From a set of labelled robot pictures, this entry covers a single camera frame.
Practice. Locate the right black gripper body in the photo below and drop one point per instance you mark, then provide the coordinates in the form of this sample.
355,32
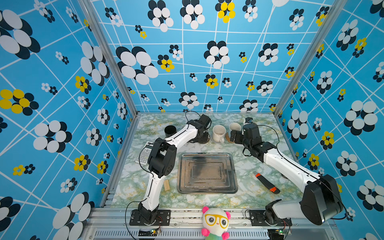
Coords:
240,139

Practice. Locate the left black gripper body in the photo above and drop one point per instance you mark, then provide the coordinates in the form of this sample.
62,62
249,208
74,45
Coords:
203,139

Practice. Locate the light blue mug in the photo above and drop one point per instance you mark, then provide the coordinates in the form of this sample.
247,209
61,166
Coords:
235,126

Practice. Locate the white mug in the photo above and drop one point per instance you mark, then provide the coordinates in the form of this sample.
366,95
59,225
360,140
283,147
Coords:
219,133

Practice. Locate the black mug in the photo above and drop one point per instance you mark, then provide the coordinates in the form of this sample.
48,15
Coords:
170,131

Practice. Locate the woven rattan coaster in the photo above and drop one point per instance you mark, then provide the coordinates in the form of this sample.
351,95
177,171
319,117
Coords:
227,137

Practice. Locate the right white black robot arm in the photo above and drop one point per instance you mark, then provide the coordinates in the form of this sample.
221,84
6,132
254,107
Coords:
321,199

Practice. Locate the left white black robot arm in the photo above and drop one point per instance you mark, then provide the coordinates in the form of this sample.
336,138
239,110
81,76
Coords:
162,161

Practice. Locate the metal serving tray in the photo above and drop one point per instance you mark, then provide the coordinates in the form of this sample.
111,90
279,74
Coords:
207,173

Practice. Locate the small wooden block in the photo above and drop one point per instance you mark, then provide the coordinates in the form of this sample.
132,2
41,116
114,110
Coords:
167,185

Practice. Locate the black orange utility knife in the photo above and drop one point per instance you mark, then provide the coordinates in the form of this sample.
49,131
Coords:
267,184

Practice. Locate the panda plush toy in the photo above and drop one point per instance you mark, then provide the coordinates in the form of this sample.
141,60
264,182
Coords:
215,224

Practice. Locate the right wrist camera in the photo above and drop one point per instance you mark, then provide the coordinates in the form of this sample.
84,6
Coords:
248,120

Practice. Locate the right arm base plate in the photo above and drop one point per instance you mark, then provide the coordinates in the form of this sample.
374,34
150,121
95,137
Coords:
258,219

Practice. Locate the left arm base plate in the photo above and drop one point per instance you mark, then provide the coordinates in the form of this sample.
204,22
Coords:
156,218

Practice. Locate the aluminium front rail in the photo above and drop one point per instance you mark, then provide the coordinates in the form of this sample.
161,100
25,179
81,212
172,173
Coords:
187,224

